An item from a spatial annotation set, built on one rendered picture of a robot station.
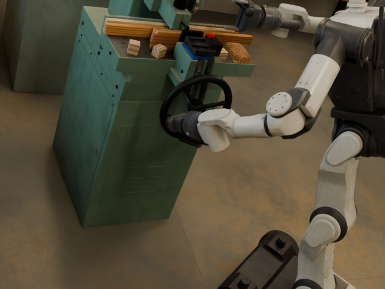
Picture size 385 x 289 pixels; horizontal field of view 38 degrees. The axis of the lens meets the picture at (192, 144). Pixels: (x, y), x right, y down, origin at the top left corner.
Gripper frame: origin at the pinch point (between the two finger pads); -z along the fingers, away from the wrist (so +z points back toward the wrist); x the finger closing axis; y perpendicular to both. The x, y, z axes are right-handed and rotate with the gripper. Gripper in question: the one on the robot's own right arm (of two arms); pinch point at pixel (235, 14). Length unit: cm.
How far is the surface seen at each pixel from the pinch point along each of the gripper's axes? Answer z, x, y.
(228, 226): 39, 111, 2
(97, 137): -36, 64, 15
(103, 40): -41, 23, 18
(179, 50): -17.9, 16.8, 1.7
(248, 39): 23.3, 16.6, 17.0
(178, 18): -15.8, 8.2, 12.1
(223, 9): 159, 84, 241
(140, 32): -27.2, 17.6, 17.0
